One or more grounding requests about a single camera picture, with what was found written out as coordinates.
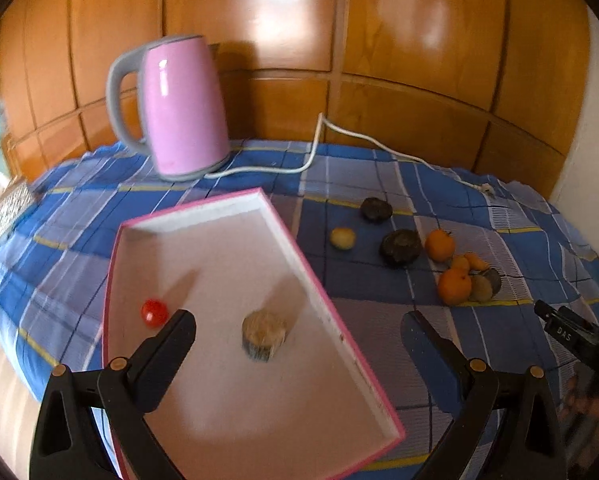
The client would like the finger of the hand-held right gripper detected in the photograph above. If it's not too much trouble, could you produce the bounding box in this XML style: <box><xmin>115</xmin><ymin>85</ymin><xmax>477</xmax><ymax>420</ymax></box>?
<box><xmin>534</xmin><ymin>299</ymin><xmax>599</xmax><ymax>349</ymax></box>

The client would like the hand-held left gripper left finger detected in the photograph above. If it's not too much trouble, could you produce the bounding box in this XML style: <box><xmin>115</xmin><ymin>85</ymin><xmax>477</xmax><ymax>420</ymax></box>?
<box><xmin>34</xmin><ymin>308</ymin><xmax>198</xmax><ymax>480</ymax></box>

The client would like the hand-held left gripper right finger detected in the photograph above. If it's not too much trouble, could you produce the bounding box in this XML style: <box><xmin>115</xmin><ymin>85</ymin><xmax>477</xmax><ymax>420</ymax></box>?
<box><xmin>400</xmin><ymin>309</ymin><xmax>576</xmax><ymax>480</ymax></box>

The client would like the red cherry tomato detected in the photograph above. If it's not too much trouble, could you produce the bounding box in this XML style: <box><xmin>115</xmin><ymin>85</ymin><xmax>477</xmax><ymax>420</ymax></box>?
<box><xmin>140</xmin><ymin>299</ymin><xmax>169</xmax><ymax>328</ymax></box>

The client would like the orange mandarin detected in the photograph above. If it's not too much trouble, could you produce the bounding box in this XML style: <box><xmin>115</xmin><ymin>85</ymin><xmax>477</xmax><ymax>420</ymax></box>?
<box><xmin>424</xmin><ymin>229</ymin><xmax>456</xmax><ymax>262</ymax></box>
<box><xmin>438</xmin><ymin>267</ymin><xmax>473</xmax><ymax>306</ymax></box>

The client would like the brown kiwi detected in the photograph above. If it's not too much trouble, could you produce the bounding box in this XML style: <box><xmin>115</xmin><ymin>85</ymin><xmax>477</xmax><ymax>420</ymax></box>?
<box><xmin>469</xmin><ymin>274</ymin><xmax>494</xmax><ymax>303</ymax></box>

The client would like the beige cut fruit piece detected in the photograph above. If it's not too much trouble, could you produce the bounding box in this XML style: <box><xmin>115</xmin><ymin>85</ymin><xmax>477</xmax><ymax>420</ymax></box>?
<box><xmin>241</xmin><ymin>309</ymin><xmax>289</xmax><ymax>362</ymax></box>

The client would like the large dark avocado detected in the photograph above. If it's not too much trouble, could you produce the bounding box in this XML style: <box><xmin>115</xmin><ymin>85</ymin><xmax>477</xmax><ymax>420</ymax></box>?
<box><xmin>380</xmin><ymin>229</ymin><xmax>423</xmax><ymax>268</ymax></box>

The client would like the pink shallow tray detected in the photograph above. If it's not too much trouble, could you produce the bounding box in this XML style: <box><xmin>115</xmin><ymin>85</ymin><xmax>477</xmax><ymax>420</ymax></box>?
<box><xmin>102</xmin><ymin>187</ymin><xmax>406</xmax><ymax>480</ymax></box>

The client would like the small yellow round fruit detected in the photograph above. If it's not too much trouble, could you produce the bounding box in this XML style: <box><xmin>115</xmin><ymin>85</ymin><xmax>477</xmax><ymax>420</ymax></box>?
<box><xmin>329</xmin><ymin>227</ymin><xmax>356</xmax><ymax>251</ymax></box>

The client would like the small dark avocado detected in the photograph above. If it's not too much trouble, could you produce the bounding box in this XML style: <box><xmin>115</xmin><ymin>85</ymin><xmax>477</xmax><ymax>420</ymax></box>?
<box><xmin>360</xmin><ymin>197</ymin><xmax>393</xmax><ymax>223</ymax></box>

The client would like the blue plaid cloth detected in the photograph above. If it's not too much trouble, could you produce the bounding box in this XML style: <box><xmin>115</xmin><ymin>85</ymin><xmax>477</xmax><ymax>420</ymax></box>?
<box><xmin>0</xmin><ymin>139</ymin><xmax>599</xmax><ymax>480</ymax></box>

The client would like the patterned tissue box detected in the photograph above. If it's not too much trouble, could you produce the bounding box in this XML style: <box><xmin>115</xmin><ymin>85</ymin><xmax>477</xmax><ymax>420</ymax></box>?
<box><xmin>0</xmin><ymin>175</ymin><xmax>35</xmax><ymax>242</ymax></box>

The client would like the pink electric kettle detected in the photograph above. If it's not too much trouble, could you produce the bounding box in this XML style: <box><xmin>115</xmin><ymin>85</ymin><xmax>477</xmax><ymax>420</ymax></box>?
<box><xmin>106</xmin><ymin>35</ymin><xmax>232</xmax><ymax>182</ymax></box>

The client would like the wooden wardrobe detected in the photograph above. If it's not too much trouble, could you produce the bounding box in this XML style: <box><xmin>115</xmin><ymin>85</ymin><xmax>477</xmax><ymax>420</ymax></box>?
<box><xmin>0</xmin><ymin>0</ymin><xmax>593</xmax><ymax>196</ymax></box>

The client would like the white power cable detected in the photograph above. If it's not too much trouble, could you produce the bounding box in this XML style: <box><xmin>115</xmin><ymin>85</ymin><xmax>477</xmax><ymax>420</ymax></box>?
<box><xmin>204</xmin><ymin>112</ymin><xmax>497</xmax><ymax>198</ymax></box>

